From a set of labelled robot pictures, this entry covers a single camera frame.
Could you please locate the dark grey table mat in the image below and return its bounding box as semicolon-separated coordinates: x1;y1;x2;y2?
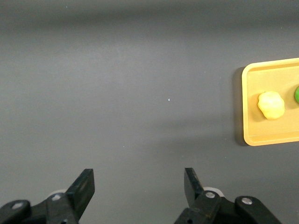
0;0;299;224

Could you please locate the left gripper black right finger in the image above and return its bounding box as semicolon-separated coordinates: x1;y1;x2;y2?
174;167;281;224

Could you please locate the yellow potato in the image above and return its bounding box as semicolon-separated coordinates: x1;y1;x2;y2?
257;91;285;121

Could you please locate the yellow plastic tray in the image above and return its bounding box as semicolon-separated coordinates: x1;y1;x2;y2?
242;57;299;147

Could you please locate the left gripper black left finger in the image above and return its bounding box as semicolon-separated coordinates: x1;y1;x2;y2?
0;168;95;224

